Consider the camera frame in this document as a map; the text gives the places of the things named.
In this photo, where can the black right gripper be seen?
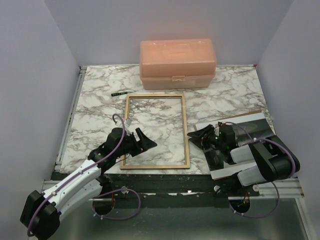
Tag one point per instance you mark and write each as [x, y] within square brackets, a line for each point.
[201, 132]

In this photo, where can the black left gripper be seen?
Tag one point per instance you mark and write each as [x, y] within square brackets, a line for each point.
[147, 143]

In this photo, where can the rectangular picture frame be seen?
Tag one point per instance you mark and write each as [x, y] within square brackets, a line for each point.
[163, 119]

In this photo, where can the glossy photo print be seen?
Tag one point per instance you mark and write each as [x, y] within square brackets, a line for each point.
[224, 162]

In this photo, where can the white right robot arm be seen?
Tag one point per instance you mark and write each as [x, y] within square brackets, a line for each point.
[274, 161]

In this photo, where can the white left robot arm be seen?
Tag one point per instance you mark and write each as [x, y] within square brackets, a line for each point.
[43, 211]

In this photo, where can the small green black screwdriver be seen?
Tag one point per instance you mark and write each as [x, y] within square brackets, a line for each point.
[119, 93]

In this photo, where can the brown cardboard backing sheet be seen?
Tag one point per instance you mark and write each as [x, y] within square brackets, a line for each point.
[247, 127]

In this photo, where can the orange translucent plastic toolbox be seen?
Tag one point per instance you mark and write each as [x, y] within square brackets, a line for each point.
[177, 64]

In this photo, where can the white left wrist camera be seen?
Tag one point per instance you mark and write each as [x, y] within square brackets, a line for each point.
[128, 123]

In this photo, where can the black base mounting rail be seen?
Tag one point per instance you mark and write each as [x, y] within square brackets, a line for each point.
[176, 190]

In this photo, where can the aluminium extrusion frame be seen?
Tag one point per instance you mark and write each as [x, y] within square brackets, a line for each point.
[235, 90]

